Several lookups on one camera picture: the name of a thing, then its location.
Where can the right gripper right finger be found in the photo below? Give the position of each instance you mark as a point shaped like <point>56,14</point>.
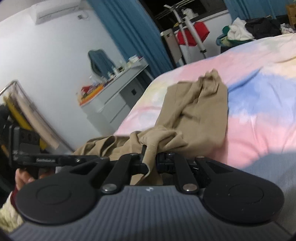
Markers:
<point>186,175</point>

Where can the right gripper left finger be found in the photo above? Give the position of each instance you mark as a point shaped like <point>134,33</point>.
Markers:
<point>114,175</point>

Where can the tan brown garment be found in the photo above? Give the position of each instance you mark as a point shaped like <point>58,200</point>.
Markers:
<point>192,122</point>

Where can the white metal clothes rack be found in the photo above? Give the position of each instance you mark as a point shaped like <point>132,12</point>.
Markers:
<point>193,34</point>

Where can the person left hand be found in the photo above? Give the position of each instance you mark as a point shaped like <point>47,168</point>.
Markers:
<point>22,177</point>

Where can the clear plastic storage bin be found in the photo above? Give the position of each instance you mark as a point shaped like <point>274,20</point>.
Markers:
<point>26,115</point>

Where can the grey dressing table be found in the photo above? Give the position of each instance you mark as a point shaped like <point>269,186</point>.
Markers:
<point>107,110</point>

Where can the orange tray on dresser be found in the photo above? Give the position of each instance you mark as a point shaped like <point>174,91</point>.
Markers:
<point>88,92</point>

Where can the pastel tie-dye bed cover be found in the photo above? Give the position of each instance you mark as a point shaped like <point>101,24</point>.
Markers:
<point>260,77</point>

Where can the white air conditioner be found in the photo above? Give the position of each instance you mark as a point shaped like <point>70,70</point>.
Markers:
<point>48,10</point>

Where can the green garment on pile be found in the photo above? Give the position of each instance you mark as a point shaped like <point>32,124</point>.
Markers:
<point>223,41</point>

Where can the left blue curtain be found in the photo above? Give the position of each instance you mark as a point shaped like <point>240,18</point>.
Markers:
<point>134,32</point>

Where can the blue curtain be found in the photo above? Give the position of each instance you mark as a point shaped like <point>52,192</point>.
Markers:
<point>134,32</point>
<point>251,9</point>

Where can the white garment on pile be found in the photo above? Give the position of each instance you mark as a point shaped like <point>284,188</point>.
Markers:
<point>238,32</point>

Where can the black garment on pile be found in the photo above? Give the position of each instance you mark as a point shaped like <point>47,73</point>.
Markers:
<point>263,27</point>

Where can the right blue curtain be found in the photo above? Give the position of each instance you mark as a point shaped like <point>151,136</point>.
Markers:
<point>251,9</point>

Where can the cardboard box beside bed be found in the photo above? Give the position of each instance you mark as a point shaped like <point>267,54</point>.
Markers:
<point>291,13</point>

